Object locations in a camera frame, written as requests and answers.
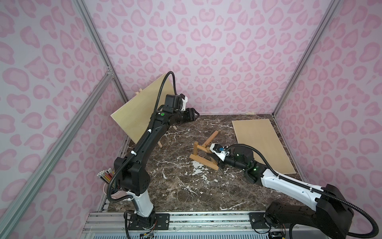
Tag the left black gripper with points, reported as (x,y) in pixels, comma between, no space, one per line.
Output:
(192,113)

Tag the light wooden board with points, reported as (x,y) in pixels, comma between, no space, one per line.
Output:
(260,134)
(134,116)

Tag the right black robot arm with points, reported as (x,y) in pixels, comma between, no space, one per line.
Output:
(321,207)

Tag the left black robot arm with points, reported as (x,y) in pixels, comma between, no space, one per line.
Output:
(130,172)

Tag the bundle of coloured pencils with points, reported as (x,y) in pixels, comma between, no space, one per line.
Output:
(106,175)

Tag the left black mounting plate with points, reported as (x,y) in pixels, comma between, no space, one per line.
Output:
(162,221)

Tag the black mounting plate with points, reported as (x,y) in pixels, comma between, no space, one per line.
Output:
(162,221)
(257,221)

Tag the pink pencil cup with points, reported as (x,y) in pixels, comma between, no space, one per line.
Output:
(105,188)

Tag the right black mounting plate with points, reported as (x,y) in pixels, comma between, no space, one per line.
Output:
(257,221)

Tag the left corner aluminium profile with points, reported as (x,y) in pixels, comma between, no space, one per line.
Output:
(91,27)

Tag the corner aluminium profile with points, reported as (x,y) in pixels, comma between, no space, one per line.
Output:
(91,27)
(330,13)

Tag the right corner aluminium profile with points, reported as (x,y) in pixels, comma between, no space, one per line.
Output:
(330,13)

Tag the left diagonal aluminium strut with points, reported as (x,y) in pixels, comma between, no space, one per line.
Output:
(20,205)

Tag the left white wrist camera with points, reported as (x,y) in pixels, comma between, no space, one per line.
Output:
(184,102)

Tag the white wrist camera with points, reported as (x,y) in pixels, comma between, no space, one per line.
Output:
(218,150)
(184,102)

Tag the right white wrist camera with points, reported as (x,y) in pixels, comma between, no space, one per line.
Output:
(218,150)

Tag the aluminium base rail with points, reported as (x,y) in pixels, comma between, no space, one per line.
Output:
(183,225)

